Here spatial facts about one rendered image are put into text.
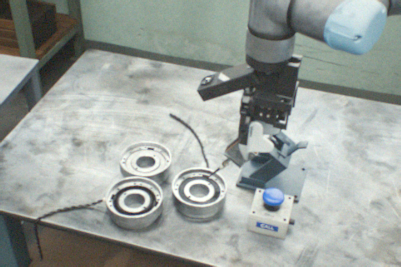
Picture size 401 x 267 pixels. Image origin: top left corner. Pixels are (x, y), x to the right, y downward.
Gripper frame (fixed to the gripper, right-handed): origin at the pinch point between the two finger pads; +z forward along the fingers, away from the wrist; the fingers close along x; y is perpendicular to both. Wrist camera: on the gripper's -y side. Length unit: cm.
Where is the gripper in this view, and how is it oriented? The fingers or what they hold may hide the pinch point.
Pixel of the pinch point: (245, 147)
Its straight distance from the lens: 97.8
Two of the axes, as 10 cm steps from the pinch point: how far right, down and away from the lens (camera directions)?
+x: 3.3, -5.8, 7.4
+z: -0.3, 7.8, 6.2
